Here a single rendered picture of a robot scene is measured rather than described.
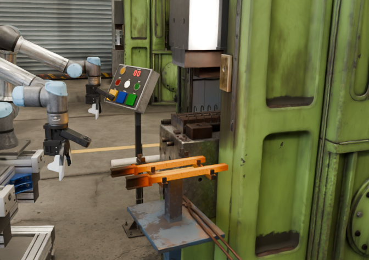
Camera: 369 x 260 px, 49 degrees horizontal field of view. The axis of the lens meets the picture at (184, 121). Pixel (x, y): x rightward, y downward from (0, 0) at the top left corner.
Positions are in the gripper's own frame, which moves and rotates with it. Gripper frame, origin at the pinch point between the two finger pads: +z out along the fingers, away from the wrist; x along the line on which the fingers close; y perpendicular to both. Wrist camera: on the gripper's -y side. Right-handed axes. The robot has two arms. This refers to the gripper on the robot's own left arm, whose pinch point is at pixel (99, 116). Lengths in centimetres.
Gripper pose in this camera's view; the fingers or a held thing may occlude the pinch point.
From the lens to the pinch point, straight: 246.8
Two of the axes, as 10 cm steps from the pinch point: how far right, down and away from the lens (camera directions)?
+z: -0.2, 9.7, 2.5
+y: -10.0, 0.0, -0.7
